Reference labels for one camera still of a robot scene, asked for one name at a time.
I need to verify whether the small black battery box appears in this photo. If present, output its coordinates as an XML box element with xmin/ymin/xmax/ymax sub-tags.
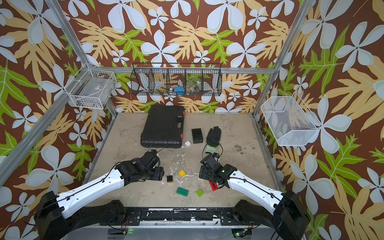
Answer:
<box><xmin>192</xmin><ymin>128</ymin><xmax>204</xmax><ymax>144</ymax></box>

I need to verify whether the black wire basket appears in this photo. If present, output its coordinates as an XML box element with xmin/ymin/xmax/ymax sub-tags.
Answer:
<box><xmin>130</xmin><ymin>63</ymin><xmax>223</xmax><ymax>97</ymax></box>

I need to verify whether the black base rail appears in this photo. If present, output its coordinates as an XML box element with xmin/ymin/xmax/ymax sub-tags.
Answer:
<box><xmin>98</xmin><ymin>206</ymin><xmax>241</xmax><ymax>227</ymax></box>

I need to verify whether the blue object in basket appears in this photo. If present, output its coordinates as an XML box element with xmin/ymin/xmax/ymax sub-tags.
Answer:
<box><xmin>174</xmin><ymin>87</ymin><xmax>186</xmax><ymax>96</ymax></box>

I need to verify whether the white wire basket left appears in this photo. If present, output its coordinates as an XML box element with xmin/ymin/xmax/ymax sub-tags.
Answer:
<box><xmin>67</xmin><ymin>69</ymin><xmax>117</xmax><ymax>110</ymax></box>

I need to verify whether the black green work glove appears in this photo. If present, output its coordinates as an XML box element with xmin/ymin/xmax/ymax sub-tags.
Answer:
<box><xmin>206</xmin><ymin>126</ymin><xmax>222</xmax><ymax>153</ymax></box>

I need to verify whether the white mesh basket right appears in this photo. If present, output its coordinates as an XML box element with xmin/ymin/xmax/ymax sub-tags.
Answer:
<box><xmin>261</xmin><ymin>93</ymin><xmax>321</xmax><ymax>147</ymax></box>

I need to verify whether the clear plastic in basket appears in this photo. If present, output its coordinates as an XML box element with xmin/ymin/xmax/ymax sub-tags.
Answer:
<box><xmin>186</xmin><ymin>79</ymin><xmax>202</xmax><ymax>96</ymax></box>

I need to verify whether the black plastic tool case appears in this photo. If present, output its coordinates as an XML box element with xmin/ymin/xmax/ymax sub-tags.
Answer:
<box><xmin>141</xmin><ymin>106</ymin><xmax>185</xmax><ymax>149</ymax></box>

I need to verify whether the yellow lego brick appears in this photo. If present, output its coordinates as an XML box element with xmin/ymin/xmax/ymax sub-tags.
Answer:
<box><xmin>179</xmin><ymin>170</ymin><xmax>186</xmax><ymax>178</ymax></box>

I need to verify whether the lime green lego brick front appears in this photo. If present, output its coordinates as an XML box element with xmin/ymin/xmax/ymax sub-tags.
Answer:
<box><xmin>196</xmin><ymin>189</ymin><xmax>204</xmax><ymax>198</ymax></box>

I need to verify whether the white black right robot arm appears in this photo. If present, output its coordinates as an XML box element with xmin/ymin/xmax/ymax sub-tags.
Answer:
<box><xmin>199</xmin><ymin>154</ymin><xmax>310</xmax><ymax>240</ymax></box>

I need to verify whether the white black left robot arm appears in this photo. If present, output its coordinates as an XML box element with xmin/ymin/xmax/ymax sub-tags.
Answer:
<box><xmin>34</xmin><ymin>150</ymin><xmax>164</xmax><ymax>240</ymax></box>

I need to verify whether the aluminium frame post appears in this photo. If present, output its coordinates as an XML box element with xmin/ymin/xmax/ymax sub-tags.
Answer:
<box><xmin>252</xmin><ymin>0</ymin><xmax>316</xmax><ymax>117</ymax></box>

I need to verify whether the red lego brick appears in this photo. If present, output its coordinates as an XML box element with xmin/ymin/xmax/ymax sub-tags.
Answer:
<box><xmin>209</xmin><ymin>182</ymin><xmax>219</xmax><ymax>192</ymax></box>

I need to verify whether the dark green lego brick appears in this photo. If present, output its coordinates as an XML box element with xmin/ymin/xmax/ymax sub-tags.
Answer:
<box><xmin>176</xmin><ymin>187</ymin><xmax>189</xmax><ymax>197</ymax></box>

